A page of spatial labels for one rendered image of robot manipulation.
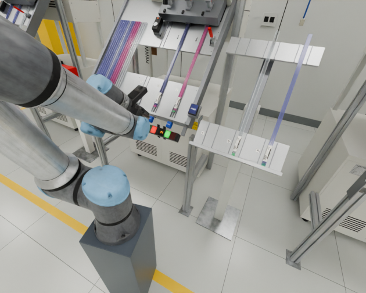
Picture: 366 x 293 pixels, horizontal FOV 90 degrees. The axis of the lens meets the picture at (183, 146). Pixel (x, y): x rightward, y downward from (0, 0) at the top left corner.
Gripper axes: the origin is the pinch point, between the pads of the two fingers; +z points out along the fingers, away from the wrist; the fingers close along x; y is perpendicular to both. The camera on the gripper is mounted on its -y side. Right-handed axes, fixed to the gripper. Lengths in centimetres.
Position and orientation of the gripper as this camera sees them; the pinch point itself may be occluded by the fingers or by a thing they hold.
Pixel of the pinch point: (147, 116)
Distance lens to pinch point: 93.0
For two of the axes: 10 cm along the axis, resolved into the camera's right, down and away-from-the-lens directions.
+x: 9.0, 3.1, -3.2
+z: 2.7, 2.0, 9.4
